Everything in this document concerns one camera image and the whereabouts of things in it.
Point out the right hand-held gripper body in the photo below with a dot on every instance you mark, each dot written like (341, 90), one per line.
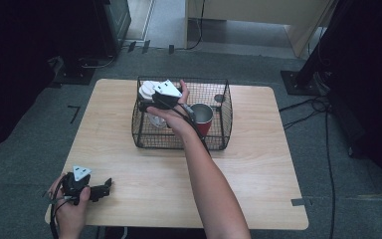
(165, 99)

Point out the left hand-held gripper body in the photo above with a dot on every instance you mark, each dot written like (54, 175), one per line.
(73, 185)

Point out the red cup with metal inside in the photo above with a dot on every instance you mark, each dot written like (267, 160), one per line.
(205, 127)

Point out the person's right hand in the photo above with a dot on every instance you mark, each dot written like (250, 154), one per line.
(177, 121)

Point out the person's left hand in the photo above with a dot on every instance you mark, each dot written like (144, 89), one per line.
(68, 217)

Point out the black tape strip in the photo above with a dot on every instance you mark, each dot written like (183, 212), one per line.
(131, 46)
(171, 49)
(146, 46)

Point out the dark round disc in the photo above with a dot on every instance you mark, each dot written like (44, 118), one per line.
(219, 98)

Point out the person's dark trousers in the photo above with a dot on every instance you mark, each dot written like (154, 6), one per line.
(152, 234)

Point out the black flat stand base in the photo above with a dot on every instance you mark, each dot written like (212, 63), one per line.
(74, 74)

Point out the black cabinet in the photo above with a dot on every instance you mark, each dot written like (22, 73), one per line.
(114, 23)

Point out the beige wooden furniture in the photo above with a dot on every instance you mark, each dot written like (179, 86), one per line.
(262, 8)

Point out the dark curtain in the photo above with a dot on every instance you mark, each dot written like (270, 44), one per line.
(371, 83)
(13, 66)

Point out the black stand with square base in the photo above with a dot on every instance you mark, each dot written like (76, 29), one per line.
(300, 83)

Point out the grey tape piece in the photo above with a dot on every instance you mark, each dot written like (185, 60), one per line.
(298, 201)

